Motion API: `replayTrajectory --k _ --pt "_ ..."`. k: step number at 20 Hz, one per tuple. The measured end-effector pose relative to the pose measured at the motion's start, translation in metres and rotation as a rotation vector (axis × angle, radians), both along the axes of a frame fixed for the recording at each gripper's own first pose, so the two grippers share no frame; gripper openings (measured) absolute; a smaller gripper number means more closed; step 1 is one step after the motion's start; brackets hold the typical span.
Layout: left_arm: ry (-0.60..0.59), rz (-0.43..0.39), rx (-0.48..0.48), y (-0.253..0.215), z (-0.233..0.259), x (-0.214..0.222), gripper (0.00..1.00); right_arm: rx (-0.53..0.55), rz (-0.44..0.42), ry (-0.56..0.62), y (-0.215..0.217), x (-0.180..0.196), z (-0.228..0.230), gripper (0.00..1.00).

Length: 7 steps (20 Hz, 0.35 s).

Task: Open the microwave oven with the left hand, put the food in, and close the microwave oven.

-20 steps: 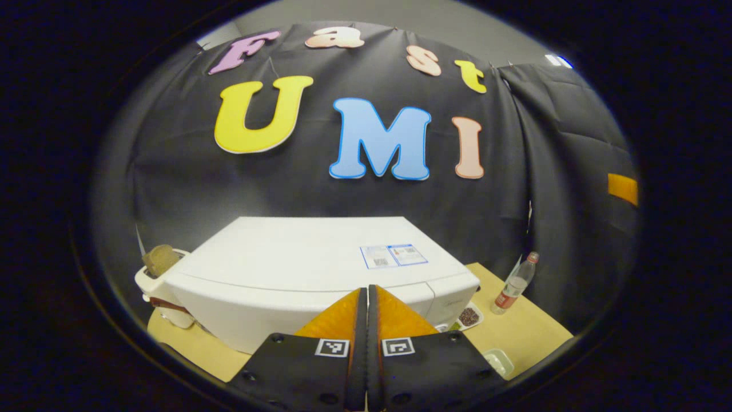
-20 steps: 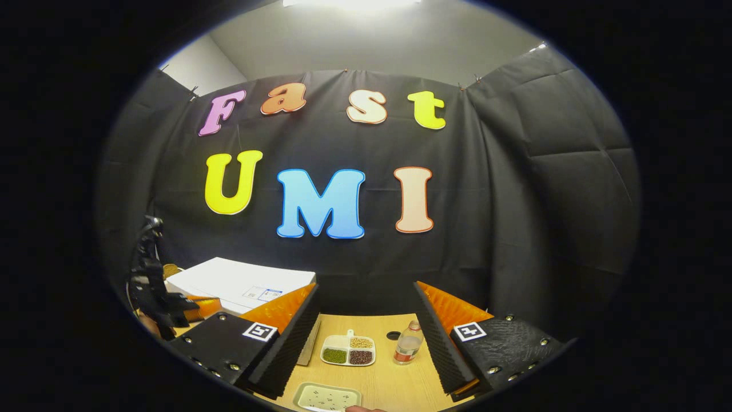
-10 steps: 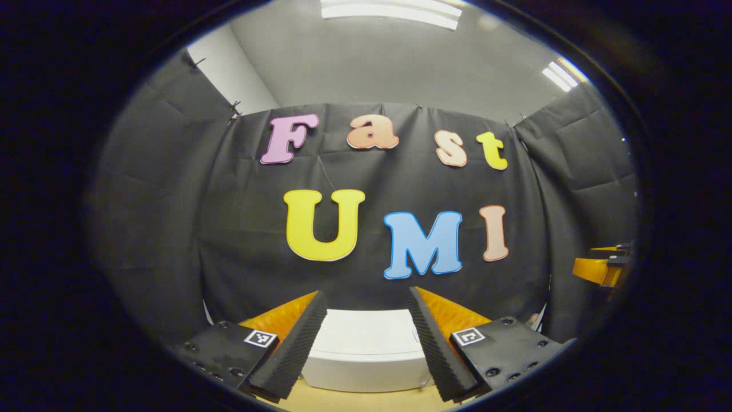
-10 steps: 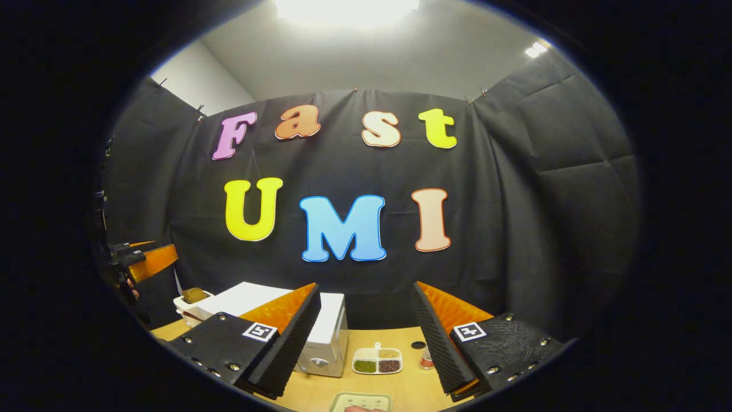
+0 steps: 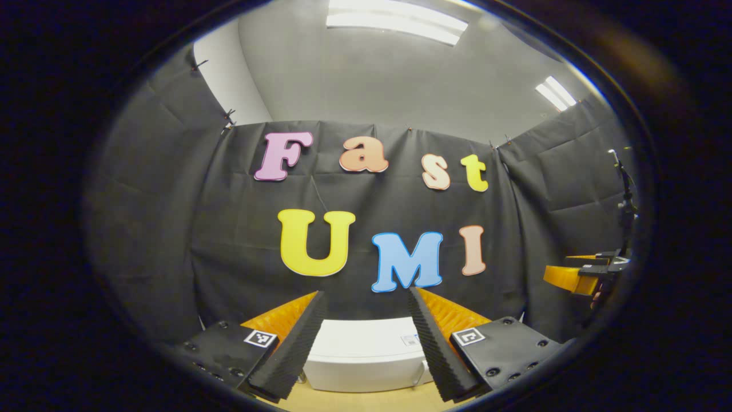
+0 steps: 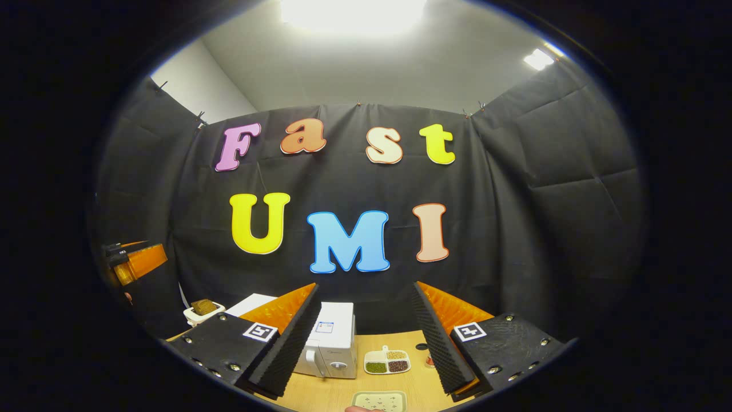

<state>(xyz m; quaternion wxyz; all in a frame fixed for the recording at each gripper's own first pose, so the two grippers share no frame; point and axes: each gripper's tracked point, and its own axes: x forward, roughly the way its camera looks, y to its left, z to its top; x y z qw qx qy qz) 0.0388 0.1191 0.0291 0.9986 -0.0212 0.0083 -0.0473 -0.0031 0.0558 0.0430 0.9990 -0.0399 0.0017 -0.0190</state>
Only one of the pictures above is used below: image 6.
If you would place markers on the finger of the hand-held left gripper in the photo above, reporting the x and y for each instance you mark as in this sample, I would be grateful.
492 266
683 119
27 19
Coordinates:
143 263
123 253

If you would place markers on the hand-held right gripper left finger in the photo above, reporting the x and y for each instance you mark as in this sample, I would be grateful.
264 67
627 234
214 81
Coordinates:
291 343

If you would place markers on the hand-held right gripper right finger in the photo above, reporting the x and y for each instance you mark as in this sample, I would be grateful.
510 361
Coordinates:
437 343

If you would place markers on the white microwave oven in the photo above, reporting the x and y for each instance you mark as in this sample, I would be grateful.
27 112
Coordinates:
334 337

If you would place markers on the white divided dish of beans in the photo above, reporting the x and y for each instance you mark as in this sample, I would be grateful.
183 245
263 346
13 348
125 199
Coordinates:
388 361

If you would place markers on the brown bread slice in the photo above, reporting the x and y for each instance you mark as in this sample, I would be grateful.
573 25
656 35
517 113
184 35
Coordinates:
203 306

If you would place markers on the white toaster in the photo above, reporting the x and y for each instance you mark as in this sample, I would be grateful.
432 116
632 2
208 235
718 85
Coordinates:
197 317

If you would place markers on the pale green square plate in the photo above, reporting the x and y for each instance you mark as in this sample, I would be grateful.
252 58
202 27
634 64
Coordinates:
380 400

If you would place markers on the black backdrop cloth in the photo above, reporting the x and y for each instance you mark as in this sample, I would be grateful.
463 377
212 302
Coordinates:
372 183

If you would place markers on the small ceiling light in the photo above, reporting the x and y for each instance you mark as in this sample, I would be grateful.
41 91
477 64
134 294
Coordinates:
538 59

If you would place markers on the large rectangular ceiling light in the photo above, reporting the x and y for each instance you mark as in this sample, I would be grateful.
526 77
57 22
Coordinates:
351 14

